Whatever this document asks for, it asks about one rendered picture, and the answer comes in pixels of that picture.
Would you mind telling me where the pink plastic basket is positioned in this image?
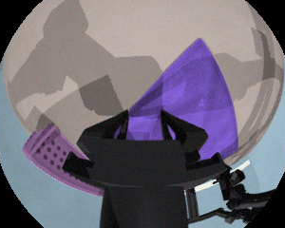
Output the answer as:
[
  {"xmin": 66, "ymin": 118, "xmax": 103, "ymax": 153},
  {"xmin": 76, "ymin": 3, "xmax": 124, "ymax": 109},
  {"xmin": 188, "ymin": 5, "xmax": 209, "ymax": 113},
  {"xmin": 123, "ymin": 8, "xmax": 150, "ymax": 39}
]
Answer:
[{"xmin": 22, "ymin": 123, "xmax": 104, "ymax": 197}]

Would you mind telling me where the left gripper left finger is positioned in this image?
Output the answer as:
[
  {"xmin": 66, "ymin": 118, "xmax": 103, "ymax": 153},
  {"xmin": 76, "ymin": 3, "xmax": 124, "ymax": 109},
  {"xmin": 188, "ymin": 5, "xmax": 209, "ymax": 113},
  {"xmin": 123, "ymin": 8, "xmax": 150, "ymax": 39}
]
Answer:
[{"xmin": 82, "ymin": 110, "xmax": 128, "ymax": 140}]

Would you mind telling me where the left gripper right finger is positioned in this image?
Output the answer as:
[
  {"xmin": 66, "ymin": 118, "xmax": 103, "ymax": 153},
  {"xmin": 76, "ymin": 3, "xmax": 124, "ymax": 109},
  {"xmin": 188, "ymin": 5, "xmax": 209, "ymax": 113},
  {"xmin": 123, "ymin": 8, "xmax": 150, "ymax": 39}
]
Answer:
[{"xmin": 161, "ymin": 110, "xmax": 208, "ymax": 153}]

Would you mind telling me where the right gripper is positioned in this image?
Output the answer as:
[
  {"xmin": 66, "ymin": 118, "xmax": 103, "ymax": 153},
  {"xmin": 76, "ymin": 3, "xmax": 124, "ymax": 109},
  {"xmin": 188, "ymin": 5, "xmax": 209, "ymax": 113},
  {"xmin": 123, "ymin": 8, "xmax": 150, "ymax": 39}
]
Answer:
[{"xmin": 212, "ymin": 163, "xmax": 234, "ymax": 185}]

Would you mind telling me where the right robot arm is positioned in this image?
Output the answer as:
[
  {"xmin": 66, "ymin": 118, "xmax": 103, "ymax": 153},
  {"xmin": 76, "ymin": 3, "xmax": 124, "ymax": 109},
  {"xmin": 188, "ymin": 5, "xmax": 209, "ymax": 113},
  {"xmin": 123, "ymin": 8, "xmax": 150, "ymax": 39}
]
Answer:
[{"xmin": 219, "ymin": 169, "xmax": 275, "ymax": 224}]

